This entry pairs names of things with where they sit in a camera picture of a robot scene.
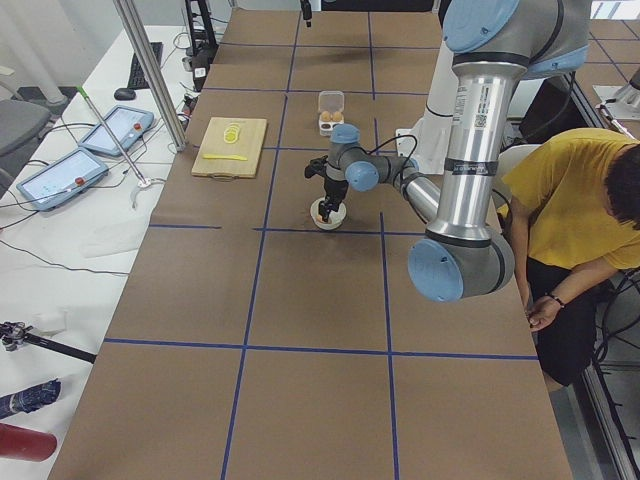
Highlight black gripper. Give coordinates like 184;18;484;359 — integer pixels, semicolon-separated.
305;155;349;222

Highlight clear plastic egg box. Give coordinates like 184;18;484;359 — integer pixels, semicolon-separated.
318;90;345;136

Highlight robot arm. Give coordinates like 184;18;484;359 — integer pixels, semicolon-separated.
305;1;591;302

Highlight person's hand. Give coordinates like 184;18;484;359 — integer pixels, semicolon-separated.
527;296;562;331

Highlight white bowl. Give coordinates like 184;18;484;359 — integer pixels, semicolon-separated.
310;198;347;231

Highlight bamboo cutting board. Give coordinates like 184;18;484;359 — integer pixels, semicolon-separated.
191;117;267;179

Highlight lemon slice one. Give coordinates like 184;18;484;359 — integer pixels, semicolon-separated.
223;129;240;144

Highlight yellow plastic knife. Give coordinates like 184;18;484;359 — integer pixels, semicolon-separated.
202;154;248;161

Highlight blue teach pendant far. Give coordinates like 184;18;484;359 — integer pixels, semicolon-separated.
78;105;155;157

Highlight blue teach pendant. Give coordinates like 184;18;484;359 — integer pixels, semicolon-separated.
78;105;155;157
17;147;108;212

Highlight black keyboard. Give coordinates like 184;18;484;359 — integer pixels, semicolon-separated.
127;41;164;90

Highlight black computer mouse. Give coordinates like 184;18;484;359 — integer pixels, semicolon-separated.
113;88;137;101

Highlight person in yellow shirt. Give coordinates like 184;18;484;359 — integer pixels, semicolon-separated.
502;128;639;391

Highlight blue teach pendant near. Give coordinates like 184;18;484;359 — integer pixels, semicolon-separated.
17;147;108;212

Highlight white foam block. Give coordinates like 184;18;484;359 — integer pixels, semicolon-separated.
33;309;68;336

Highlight grey office chair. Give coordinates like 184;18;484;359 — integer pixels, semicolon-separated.
1;82;52;186

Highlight black tripod stick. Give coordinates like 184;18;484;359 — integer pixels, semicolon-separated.
1;322;97;364

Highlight folded blue umbrella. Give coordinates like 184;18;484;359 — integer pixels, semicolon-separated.
0;379;61;419

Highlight red cylinder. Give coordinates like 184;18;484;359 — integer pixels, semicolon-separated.
1;423;58;462

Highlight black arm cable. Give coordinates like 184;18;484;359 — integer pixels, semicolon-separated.
363;134;421;174

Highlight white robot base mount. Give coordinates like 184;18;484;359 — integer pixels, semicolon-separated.
395;129;449;175

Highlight green handled metal rod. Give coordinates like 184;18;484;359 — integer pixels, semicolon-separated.
76;86;152;189

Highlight aluminium frame post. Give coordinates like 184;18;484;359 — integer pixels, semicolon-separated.
113;0;186;152

